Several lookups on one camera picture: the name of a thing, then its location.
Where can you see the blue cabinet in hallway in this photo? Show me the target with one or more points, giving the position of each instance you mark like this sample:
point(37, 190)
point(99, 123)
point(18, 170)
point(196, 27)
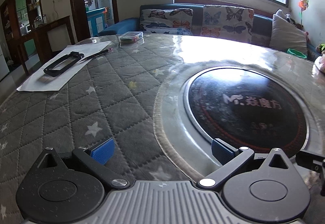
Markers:
point(96, 21)

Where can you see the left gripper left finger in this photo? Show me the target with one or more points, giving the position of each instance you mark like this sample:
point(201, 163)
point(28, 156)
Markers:
point(92, 161)

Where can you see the clear plastic small box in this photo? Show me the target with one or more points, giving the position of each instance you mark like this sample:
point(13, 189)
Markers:
point(130, 37)

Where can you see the black rectangular frame tool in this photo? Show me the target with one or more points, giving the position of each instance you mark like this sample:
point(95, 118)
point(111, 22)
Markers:
point(63, 63)

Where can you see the green plastic basin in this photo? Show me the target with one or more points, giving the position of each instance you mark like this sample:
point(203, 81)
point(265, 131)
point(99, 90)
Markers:
point(297, 53)

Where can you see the dark wooden display cabinet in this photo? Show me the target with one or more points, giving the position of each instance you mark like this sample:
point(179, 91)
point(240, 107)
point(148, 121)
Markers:
point(18, 22)

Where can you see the left butterfly print cushion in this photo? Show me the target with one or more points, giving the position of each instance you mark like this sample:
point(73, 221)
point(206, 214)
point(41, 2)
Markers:
point(166, 21)

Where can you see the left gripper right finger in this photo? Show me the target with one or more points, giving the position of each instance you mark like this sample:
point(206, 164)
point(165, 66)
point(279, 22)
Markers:
point(233, 162)

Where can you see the right butterfly print cushion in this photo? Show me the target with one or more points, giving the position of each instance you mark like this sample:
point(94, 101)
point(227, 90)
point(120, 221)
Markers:
point(227, 22)

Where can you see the colourful pinwheel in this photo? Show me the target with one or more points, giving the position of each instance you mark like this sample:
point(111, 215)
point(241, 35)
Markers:
point(303, 5)

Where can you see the white paper sheet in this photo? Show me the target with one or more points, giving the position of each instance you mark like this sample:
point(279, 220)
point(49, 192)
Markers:
point(39, 81)

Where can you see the black round induction cooktop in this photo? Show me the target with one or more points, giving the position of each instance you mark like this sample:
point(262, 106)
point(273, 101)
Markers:
point(243, 107)

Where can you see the butterfly print cushion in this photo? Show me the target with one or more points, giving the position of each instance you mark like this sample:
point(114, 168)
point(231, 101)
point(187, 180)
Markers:
point(227, 22)
point(166, 21)

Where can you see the grey plain pillow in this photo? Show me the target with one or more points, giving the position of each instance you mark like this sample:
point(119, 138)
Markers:
point(286, 35)

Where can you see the pile of pale clothes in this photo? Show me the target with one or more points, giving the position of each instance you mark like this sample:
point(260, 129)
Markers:
point(320, 63)

